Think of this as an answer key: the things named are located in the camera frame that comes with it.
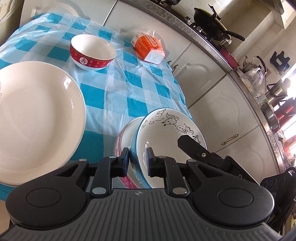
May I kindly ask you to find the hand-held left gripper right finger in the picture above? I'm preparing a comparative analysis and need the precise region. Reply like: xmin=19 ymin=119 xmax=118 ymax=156
xmin=146 ymin=148 xmax=222 ymax=197

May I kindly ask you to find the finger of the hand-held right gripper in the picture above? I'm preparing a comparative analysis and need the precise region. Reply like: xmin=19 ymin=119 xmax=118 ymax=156
xmin=177 ymin=136 xmax=226 ymax=168

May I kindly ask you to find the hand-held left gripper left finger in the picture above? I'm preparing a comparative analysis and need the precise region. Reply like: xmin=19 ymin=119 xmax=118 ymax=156
xmin=54 ymin=148 xmax=130 ymax=199

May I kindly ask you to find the pink patterned bowl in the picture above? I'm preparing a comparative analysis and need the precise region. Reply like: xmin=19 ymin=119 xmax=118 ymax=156
xmin=113 ymin=116 xmax=145 ymax=194

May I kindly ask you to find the blue bowl with cartoon drawings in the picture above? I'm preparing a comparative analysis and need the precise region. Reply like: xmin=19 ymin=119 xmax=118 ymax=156
xmin=129 ymin=108 xmax=207 ymax=189

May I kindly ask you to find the blue checkered plastic tablecloth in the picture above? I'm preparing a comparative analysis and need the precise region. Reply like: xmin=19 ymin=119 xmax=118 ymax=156
xmin=0 ymin=13 xmax=193 ymax=202

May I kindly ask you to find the steel pot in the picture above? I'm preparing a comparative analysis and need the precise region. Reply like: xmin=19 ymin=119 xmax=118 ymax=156
xmin=262 ymin=102 xmax=280 ymax=130

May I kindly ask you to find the red thermos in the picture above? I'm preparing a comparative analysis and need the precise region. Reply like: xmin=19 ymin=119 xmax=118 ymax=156
xmin=275 ymin=97 xmax=296 ymax=126

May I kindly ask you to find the clear plastic bag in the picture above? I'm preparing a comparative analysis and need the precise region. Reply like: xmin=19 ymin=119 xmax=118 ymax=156
xmin=240 ymin=68 xmax=264 ymax=87

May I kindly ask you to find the red pan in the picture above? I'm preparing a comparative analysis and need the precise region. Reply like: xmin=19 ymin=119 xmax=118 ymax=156
xmin=220 ymin=45 xmax=238 ymax=67

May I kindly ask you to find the white plate grey flower print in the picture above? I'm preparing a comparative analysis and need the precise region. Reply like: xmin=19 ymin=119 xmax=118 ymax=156
xmin=0 ymin=61 xmax=87 ymax=187

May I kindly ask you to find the steel electric kettle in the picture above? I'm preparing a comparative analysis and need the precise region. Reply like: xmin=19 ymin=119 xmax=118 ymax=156
xmin=265 ymin=79 xmax=292 ymax=105

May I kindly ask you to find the orange tissue pack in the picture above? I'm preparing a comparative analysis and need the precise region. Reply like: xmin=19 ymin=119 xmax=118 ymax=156
xmin=130 ymin=29 xmax=166 ymax=65

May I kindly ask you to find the gas stove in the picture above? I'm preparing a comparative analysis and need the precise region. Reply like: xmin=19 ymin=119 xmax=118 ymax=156
xmin=148 ymin=0 xmax=232 ymax=45

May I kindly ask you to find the red and white bowl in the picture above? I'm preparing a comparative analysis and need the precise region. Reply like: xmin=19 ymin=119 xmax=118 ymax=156
xmin=70 ymin=34 xmax=117 ymax=71

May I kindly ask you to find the black rack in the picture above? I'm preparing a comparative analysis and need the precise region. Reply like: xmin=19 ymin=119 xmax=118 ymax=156
xmin=269 ymin=51 xmax=292 ymax=75

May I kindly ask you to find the black wok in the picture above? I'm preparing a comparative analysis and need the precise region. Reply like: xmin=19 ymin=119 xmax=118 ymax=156
xmin=193 ymin=8 xmax=245 ymax=42

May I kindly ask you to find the black pot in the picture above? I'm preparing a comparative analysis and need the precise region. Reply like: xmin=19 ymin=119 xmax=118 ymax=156
xmin=151 ymin=0 xmax=182 ymax=6

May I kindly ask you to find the range hood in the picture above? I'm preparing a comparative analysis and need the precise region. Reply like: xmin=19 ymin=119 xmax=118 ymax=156
xmin=270 ymin=0 xmax=287 ymax=15

